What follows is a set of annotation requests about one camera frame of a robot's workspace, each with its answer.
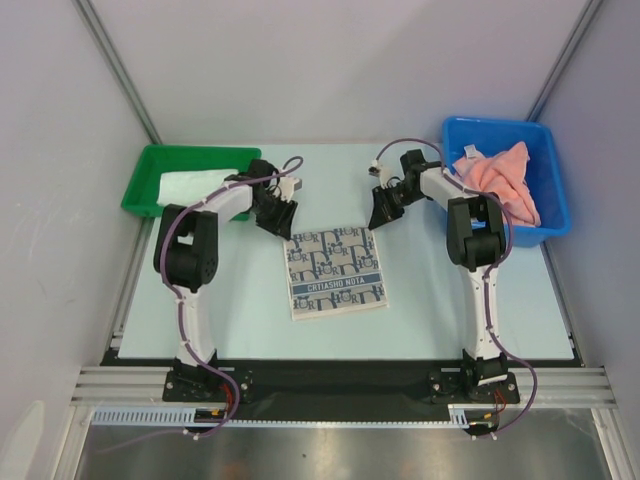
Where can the left aluminium corner post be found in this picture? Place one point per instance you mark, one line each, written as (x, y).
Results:
(115, 64)

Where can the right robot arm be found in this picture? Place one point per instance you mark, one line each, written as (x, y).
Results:
(476, 243)

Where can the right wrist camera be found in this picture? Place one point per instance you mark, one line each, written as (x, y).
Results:
(381, 172)

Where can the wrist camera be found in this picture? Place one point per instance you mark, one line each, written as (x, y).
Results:
(287, 186)
(381, 172)

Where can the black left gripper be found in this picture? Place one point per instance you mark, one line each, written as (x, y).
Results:
(284, 225)

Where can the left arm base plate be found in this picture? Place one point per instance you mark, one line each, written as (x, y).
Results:
(195, 384)

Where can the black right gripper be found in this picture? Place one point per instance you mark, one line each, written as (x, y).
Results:
(388, 198)

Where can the right aluminium corner post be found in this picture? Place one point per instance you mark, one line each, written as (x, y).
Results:
(580, 30)

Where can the grey cable duct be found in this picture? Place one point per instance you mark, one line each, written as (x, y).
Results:
(288, 412)

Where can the aluminium front rail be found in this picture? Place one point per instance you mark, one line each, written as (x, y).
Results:
(546, 387)

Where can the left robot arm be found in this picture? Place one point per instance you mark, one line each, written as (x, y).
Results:
(187, 248)

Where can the blue white patterned towel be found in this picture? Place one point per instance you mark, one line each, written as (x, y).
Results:
(332, 272)

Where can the pink towel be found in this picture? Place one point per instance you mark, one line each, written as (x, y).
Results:
(503, 175)

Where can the aluminium corner post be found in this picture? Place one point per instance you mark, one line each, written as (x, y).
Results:
(580, 30)
(115, 64)

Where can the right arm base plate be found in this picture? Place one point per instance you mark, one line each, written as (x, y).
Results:
(472, 385)

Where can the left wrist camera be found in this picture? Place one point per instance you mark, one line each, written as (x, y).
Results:
(287, 186)

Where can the green plastic tray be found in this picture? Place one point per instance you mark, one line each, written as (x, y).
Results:
(140, 197)

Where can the white terry towel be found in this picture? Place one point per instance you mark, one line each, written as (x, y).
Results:
(185, 188)

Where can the blue plastic bin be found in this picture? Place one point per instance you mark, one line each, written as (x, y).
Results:
(542, 174)

